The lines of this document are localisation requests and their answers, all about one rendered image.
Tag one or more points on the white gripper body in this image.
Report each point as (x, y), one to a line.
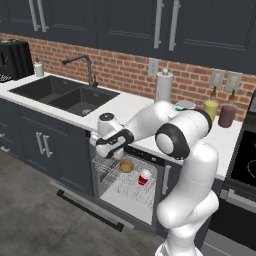
(110, 151)

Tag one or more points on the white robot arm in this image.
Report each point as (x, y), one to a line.
(196, 173)

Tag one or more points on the tan bowl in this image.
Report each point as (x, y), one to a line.
(127, 166)

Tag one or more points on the red cup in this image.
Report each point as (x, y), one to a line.
(143, 179)

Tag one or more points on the dark dishwasher door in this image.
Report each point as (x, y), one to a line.
(83, 203)

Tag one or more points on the dishwasher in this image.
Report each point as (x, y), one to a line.
(133, 206)

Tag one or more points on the narrow dark base cupboard door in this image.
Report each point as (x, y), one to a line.
(171, 181)

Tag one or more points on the black oven door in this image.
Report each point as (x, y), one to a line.
(233, 223)

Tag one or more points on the black double sink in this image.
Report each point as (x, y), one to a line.
(66, 95)

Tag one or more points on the black tap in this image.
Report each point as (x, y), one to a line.
(90, 71)

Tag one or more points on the white paper towel roll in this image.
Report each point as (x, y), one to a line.
(163, 87)

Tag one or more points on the dark drawer unit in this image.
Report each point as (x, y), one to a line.
(7, 133)

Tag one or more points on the white soap dispenser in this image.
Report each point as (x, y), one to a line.
(39, 69)

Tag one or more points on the yellow bottle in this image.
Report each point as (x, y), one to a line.
(210, 109)

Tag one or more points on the dark red bottle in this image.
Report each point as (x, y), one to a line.
(227, 115)

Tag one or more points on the black coffee machine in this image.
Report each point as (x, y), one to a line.
(15, 60)

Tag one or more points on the black hob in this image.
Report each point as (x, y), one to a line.
(245, 156)

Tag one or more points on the grey wall socket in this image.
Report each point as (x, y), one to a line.
(233, 82)
(153, 67)
(217, 79)

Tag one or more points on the dark wall cupboard door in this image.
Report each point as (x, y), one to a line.
(16, 16)
(216, 33)
(130, 26)
(70, 20)

